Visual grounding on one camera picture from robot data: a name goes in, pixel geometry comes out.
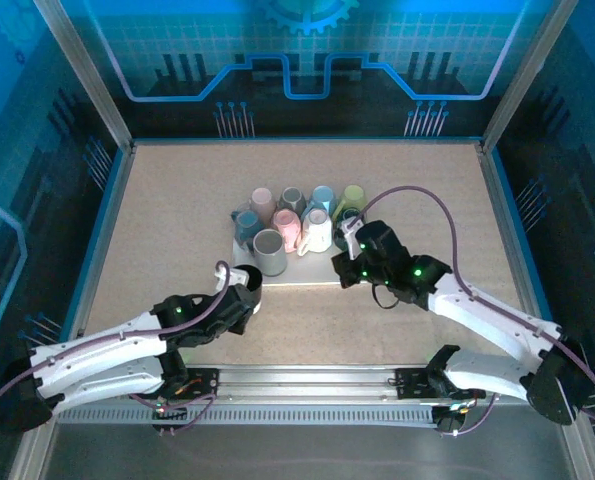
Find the grey plastic tray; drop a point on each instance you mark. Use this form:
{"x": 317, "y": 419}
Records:
{"x": 307, "y": 272}

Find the white faceted mug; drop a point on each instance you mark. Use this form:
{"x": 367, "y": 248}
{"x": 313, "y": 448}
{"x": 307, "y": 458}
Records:
{"x": 317, "y": 232}

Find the dark green mug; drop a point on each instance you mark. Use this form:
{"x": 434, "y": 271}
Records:
{"x": 347, "y": 216}

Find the round grey mug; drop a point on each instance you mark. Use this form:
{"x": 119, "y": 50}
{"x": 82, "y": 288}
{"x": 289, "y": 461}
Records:
{"x": 269, "y": 255}

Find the yellow-green mug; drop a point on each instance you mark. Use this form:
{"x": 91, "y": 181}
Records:
{"x": 352, "y": 197}

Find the salmon pink faceted mug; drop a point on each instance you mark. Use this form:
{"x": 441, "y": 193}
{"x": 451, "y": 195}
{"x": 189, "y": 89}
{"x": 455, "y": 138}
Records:
{"x": 286, "y": 227}

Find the teal blue mug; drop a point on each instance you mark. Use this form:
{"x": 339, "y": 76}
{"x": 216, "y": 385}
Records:
{"x": 247, "y": 225}

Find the light blue mug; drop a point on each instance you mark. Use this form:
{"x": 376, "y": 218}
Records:
{"x": 322, "y": 197}

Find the dark grey faceted mug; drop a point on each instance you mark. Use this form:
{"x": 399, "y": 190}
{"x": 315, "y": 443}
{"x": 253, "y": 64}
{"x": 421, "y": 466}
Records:
{"x": 292, "y": 199}

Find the pale pink mug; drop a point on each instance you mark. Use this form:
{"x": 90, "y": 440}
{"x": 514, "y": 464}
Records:
{"x": 263, "y": 200}

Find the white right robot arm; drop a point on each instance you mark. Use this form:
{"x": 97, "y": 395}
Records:
{"x": 492, "y": 315}

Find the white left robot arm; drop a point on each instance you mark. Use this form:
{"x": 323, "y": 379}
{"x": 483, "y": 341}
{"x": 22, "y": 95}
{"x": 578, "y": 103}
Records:
{"x": 87, "y": 360}

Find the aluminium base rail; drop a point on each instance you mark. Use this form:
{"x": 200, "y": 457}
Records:
{"x": 302, "y": 382}

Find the aluminium frame rail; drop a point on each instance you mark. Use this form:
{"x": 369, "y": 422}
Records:
{"x": 514, "y": 240}
{"x": 104, "y": 240}

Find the aluminium frame post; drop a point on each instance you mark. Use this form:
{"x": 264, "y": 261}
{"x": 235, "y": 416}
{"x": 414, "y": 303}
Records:
{"x": 527, "y": 70}
{"x": 77, "y": 65}

